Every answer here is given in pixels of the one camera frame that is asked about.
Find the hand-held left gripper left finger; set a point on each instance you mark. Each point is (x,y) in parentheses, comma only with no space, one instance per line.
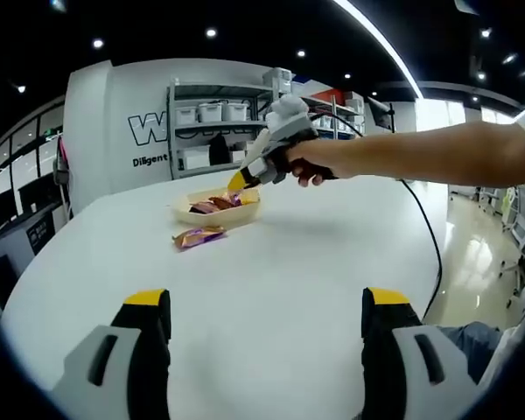
(127,372)

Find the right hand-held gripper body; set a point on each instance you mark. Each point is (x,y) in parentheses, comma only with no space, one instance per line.
(289,127)

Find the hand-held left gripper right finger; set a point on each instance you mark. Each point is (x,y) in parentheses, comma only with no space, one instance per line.
(389,376)

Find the yellow food packet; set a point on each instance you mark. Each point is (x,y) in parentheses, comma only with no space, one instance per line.
(250,200)

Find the red food packet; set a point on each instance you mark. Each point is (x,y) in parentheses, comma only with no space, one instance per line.
(201,207)
(221,202)

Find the beige food container tray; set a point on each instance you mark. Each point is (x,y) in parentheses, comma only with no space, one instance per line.
(227,219)

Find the red gold snack packet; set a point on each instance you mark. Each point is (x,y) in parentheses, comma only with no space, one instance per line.
(199,237)

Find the person's right hand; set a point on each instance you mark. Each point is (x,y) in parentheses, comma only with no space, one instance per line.
(315,162)

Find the black bag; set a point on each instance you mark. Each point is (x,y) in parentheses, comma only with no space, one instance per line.
(219,149)

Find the metal shelf with bins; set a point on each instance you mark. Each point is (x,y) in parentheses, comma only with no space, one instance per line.
(210,111)

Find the grey metal storage shelf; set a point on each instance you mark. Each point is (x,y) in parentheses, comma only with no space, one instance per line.
(172,131)

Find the person's blue-grey trousers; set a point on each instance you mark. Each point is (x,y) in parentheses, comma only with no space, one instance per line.
(477,345)

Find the group of round ceiling spotlights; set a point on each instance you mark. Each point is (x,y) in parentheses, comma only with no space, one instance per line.
(210,32)

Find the long ceiling light strip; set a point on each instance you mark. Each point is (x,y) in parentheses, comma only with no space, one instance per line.
(376,31)

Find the dark reception counter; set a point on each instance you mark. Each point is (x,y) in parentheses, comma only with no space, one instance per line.
(39,229)

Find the row of white office chairs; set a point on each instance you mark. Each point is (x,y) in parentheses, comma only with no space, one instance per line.
(522,236)

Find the black desktop monitor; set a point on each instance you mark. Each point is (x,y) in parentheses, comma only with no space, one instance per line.
(2,210)
(35,198)

